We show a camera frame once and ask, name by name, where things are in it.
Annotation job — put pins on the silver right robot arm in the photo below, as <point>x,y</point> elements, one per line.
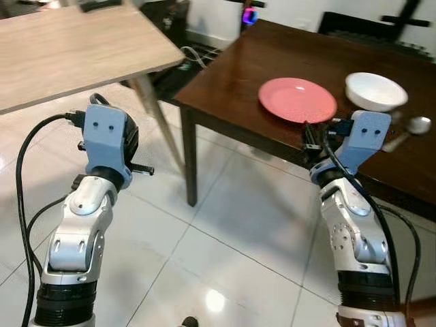
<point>357,245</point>

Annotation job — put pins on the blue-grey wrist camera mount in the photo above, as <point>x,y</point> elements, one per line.
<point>105,139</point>
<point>364,139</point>

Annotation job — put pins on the white bowl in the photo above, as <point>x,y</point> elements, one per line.
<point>375,90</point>

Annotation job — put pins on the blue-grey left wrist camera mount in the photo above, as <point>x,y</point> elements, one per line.
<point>105,139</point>

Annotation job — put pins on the black chair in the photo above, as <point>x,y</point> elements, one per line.
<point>354,27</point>

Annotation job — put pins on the pink round plate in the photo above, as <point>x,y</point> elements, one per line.
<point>296,99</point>

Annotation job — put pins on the black robot foot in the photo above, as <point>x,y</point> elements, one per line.
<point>190,322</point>

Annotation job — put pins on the silver metal spoon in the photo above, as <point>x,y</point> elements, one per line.
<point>419,125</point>

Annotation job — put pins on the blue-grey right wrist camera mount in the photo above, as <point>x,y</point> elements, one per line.
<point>364,139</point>

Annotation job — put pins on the flat black object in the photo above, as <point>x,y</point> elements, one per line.
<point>101,5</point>

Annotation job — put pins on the light wooden table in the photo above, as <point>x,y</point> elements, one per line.
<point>75,48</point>

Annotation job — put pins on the brown wooden chair part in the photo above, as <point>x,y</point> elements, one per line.
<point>422,308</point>

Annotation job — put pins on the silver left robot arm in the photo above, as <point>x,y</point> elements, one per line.
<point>78,231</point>

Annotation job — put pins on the dark brown wooden table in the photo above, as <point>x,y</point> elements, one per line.
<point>231,88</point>

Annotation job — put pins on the black device with glowing light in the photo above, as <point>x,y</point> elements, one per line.
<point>249,15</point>

